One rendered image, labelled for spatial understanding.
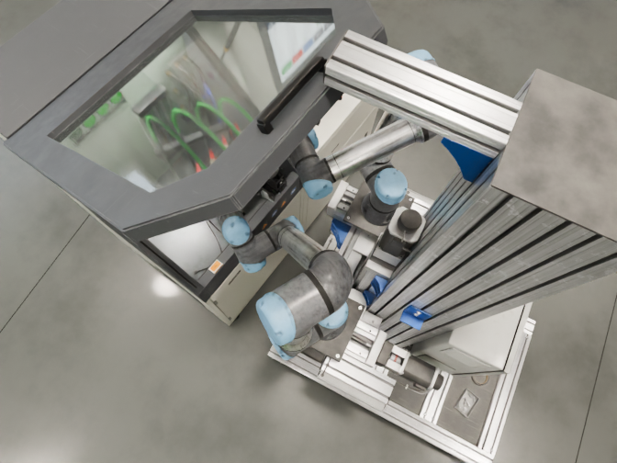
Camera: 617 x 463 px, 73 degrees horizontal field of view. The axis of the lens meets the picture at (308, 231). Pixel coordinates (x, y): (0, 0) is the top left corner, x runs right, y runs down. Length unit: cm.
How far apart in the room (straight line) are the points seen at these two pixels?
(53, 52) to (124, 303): 161
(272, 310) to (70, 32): 116
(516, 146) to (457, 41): 316
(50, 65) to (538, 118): 138
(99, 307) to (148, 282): 31
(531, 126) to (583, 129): 8
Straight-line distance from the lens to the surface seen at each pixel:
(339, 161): 117
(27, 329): 303
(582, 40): 435
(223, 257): 172
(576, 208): 73
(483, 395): 258
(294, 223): 130
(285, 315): 91
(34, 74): 162
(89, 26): 168
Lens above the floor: 258
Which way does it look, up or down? 70 degrees down
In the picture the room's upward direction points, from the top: 6 degrees clockwise
